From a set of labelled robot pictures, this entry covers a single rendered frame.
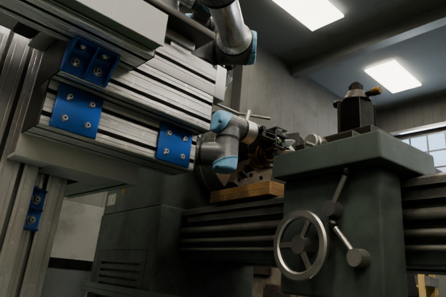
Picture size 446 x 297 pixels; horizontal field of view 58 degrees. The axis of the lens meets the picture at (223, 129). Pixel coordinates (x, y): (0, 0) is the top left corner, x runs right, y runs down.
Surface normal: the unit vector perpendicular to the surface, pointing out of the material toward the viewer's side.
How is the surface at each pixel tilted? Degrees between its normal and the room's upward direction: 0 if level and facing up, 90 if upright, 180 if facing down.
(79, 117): 90
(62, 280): 95
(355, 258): 90
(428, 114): 90
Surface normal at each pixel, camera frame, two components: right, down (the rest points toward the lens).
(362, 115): 0.61, -0.23
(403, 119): -0.73, -0.30
